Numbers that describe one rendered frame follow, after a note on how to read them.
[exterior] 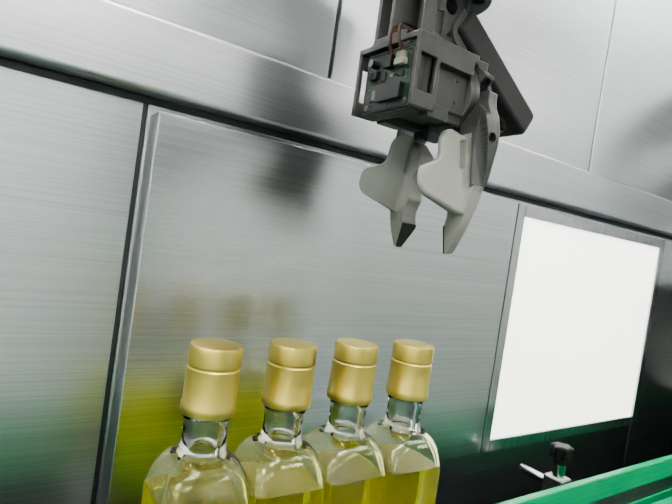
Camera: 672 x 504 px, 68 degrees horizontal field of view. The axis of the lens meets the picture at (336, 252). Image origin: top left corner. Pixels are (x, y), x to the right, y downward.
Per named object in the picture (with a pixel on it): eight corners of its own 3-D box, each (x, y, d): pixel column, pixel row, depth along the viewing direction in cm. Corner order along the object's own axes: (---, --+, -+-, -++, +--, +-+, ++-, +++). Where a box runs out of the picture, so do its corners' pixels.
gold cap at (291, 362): (295, 393, 38) (303, 336, 38) (319, 410, 35) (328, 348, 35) (252, 395, 36) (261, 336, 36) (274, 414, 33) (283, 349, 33)
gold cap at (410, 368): (407, 386, 45) (415, 338, 44) (436, 400, 42) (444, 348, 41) (376, 388, 43) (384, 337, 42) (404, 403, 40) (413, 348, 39)
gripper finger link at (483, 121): (437, 193, 40) (436, 90, 41) (453, 196, 41) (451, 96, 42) (486, 178, 36) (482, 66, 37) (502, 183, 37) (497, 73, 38)
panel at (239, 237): (618, 418, 94) (648, 238, 93) (635, 424, 92) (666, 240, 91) (98, 505, 44) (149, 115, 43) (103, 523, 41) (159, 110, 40)
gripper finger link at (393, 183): (336, 229, 43) (366, 123, 41) (388, 237, 47) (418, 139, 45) (356, 241, 41) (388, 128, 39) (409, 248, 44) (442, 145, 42)
